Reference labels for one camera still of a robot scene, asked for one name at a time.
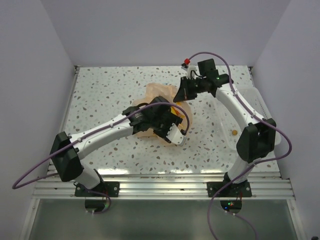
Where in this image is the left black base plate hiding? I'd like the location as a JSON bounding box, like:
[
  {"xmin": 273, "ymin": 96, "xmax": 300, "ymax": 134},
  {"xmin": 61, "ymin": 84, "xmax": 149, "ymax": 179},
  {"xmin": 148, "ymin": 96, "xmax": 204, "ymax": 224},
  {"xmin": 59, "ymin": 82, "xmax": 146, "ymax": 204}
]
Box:
[{"xmin": 74, "ymin": 181, "xmax": 120, "ymax": 198}]

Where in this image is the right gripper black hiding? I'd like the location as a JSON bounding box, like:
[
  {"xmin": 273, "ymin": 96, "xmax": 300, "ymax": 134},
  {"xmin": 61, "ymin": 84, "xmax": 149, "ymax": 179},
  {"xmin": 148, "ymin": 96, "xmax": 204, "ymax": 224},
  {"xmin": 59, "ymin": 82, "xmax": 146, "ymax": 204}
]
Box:
[{"xmin": 173, "ymin": 75, "xmax": 207, "ymax": 103}]

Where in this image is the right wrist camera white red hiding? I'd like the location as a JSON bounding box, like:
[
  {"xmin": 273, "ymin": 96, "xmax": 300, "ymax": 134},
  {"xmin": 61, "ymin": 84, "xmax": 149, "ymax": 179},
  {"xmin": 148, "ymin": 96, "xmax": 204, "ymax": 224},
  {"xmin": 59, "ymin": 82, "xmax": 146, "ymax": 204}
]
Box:
[{"xmin": 181, "ymin": 58, "xmax": 197, "ymax": 79}]

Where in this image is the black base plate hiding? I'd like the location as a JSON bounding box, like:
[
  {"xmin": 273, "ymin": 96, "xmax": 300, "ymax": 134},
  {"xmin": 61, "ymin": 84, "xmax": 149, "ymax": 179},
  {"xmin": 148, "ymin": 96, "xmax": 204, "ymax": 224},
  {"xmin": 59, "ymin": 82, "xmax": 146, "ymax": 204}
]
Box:
[
  {"xmin": 206, "ymin": 180, "xmax": 253, "ymax": 198},
  {"xmin": 74, "ymin": 181, "xmax": 120, "ymax": 198}
]

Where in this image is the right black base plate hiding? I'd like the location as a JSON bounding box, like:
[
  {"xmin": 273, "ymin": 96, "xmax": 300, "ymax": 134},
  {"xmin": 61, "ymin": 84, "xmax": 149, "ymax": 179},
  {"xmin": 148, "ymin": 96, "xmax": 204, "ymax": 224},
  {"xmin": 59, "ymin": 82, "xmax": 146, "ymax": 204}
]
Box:
[{"xmin": 206, "ymin": 180, "xmax": 253, "ymax": 198}]

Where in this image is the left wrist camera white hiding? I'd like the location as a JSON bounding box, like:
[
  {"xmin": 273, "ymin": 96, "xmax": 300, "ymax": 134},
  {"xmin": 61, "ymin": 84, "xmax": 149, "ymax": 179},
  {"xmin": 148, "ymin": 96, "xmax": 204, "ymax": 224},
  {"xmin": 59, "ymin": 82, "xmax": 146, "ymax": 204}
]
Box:
[{"xmin": 166, "ymin": 123, "xmax": 187, "ymax": 146}]

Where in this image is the aluminium rail frame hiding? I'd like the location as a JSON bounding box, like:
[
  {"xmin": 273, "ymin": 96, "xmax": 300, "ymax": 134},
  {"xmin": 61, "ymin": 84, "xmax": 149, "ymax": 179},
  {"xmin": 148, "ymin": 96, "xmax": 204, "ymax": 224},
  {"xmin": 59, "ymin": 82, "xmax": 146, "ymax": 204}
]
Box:
[{"xmin": 29, "ymin": 65, "xmax": 298, "ymax": 240}]

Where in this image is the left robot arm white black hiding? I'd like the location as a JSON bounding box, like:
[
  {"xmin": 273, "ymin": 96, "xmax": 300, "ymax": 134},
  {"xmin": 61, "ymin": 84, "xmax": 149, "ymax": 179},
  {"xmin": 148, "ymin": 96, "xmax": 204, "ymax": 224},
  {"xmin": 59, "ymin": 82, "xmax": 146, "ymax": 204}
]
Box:
[{"xmin": 50, "ymin": 96, "xmax": 187, "ymax": 197}]

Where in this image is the fake yellow banana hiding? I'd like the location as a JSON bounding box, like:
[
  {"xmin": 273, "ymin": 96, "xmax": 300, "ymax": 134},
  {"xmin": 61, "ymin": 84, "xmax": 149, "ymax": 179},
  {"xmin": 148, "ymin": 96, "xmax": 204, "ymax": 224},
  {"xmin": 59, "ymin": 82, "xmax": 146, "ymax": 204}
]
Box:
[{"xmin": 170, "ymin": 102, "xmax": 185, "ymax": 119}]

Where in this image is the white plastic tray basket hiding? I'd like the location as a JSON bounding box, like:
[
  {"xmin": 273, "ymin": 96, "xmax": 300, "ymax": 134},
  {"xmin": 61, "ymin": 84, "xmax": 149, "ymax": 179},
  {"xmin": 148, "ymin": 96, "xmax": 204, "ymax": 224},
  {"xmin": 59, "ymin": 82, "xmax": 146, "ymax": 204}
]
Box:
[{"xmin": 212, "ymin": 87, "xmax": 282, "ymax": 152}]

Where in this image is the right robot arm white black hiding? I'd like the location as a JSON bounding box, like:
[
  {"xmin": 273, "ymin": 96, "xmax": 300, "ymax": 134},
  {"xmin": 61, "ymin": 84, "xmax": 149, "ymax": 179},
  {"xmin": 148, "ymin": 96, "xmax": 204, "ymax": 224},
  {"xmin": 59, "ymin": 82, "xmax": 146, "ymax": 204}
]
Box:
[{"xmin": 173, "ymin": 58, "xmax": 276, "ymax": 197}]

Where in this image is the orange translucent plastic bag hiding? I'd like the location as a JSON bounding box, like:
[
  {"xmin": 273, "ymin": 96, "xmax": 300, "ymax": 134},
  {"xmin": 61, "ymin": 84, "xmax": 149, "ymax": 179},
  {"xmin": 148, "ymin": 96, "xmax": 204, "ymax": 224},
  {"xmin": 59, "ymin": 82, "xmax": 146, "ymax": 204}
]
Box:
[{"xmin": 132, "ymin": 83, "xmax": 193, "ymax": 146}]

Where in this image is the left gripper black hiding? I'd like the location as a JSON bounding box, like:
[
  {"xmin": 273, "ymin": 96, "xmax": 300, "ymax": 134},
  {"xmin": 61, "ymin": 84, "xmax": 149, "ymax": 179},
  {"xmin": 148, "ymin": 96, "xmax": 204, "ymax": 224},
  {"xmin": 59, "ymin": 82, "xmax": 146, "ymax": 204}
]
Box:
[{"xmin": 150, "ymin": 111, "xmax": 183, "ymax": 141}]

